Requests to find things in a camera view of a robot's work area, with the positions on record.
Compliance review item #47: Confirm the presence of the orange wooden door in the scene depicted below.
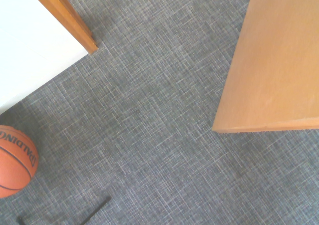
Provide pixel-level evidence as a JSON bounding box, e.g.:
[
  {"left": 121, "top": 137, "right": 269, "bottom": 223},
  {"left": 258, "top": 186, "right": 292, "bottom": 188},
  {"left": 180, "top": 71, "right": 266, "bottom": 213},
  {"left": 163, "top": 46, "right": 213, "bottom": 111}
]
[{"left": 212, "top": 0, "right": 319, "bottom": 134}]

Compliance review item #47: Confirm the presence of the thin black rod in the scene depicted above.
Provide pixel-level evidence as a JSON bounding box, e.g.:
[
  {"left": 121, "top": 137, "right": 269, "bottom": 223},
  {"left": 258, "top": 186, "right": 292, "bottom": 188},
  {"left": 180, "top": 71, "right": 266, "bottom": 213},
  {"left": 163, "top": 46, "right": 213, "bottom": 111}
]
[{"left": 16, "top": 196, "right": 112, "bottom": 225}]

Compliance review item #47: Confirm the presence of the white cabinet with wooden edge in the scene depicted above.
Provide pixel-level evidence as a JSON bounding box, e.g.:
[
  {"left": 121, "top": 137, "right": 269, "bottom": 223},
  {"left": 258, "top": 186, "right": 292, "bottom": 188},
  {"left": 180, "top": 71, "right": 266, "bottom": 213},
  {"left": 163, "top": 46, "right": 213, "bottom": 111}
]
[{"left": 25, "top": 0, "right": 98, "bottom": 55}]

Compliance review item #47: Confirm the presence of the orange Spalding basketball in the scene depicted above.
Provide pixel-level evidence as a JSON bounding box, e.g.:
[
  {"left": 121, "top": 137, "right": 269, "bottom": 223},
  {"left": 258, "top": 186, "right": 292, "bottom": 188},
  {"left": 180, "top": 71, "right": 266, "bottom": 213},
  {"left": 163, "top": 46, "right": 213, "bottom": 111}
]
[{"left": 0, "top": 125, "right": 39, "bottom": 199}]

